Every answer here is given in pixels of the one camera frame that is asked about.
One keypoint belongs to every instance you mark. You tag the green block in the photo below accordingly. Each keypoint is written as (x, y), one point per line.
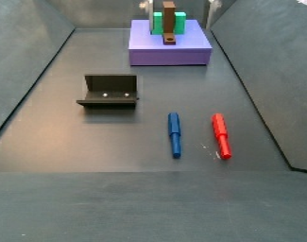
(179, 23)

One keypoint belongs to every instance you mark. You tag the blue peg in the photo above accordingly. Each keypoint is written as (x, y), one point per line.
(174, 132)

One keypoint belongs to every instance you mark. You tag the brown L-shaped bracket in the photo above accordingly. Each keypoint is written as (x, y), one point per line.
(169, 23)

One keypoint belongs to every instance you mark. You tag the black angle bracket fixture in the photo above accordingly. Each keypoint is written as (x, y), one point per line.
(110, 90)

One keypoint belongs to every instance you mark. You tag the red peg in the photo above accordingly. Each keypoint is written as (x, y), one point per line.
(221, 134)

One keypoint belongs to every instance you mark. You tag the purple base block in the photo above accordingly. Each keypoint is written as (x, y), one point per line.
(149, 52)

